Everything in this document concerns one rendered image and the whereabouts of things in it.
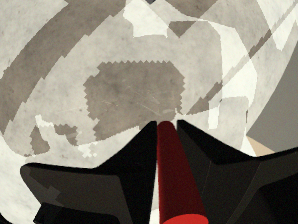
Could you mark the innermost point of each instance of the red peg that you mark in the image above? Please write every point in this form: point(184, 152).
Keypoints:
point(178, 197)

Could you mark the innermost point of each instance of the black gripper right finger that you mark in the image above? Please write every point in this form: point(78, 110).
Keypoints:
point(226, 178)

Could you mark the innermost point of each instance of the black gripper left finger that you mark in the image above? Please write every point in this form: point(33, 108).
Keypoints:
point(122, 186)

